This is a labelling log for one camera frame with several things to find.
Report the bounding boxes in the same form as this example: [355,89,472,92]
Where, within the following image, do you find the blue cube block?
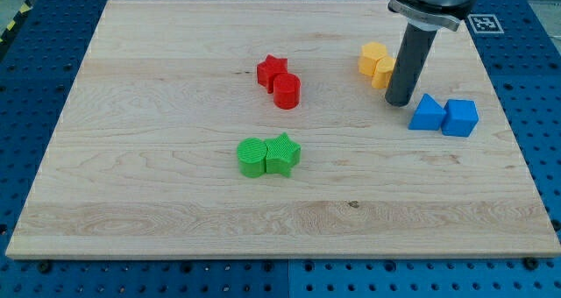
[441,99,479,138]

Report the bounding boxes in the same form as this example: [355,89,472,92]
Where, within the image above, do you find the red star block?
[256,54,288,94]

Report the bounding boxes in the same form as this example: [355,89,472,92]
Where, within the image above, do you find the red cylinder block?
[273,73,301,110]

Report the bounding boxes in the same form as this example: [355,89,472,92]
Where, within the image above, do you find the wooden board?
[6,0,560,260]

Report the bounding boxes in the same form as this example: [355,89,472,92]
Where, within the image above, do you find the green cylinder block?
[237,138,267,178]

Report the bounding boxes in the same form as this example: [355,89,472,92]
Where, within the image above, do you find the green star block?
[265,132,301,177]

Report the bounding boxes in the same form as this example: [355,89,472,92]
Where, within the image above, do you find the black yellow hazard tape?
[1,0,32,48]

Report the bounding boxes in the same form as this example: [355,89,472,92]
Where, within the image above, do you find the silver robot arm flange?
[387,0,476,32]

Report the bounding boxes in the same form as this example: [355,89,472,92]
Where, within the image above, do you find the blue triangle block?
[408,94,446,131]

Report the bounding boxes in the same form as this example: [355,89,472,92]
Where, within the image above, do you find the yellow cylinder block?
[371,56,395,89]

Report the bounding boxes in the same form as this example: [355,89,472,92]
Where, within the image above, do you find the yellow hexagon block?
[358,42,387,76]

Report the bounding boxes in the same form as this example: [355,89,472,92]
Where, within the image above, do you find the black white fiducial marker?
[468,14,504,34]

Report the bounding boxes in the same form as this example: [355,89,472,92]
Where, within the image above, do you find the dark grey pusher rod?
[385,24,437,107]

